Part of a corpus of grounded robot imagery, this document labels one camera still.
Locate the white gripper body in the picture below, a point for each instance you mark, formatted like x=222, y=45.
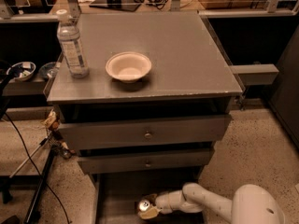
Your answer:
x=163, y=201

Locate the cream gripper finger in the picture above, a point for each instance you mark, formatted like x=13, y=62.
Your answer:
x=151, y=197
x=149, y=212

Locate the red coke can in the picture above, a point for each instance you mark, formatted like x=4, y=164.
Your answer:
x=144, y=205

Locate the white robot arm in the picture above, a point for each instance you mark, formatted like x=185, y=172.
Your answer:
x=251, y=204

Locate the grey open bottom drawer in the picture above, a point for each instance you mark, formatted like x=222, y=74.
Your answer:
x=120, y=193

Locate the grey middle drawer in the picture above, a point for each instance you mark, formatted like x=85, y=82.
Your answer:
x=145, y=161

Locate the grey top drawer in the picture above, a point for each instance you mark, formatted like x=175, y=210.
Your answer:
x=144, y=132

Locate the grey drawer cabinet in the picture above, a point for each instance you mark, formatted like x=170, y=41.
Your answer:
x=189, y=76

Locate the black metal stand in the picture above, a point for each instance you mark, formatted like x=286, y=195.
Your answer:
x=38, y=181

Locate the white paper bowl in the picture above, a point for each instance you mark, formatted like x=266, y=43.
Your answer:
x=128, y=67

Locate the grey side shelf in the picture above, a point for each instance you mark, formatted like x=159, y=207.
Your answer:
x=255, y=74

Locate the blue grey bowl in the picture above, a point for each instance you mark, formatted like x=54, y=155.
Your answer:
x=49, y=70

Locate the white bowl with items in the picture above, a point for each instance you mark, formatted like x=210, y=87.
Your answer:
x=22, y=71

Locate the clear plastic water bottle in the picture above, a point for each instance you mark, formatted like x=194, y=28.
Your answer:
x=69, y=38

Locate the black monitor stand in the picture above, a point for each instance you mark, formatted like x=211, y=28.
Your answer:
x=120, y=5

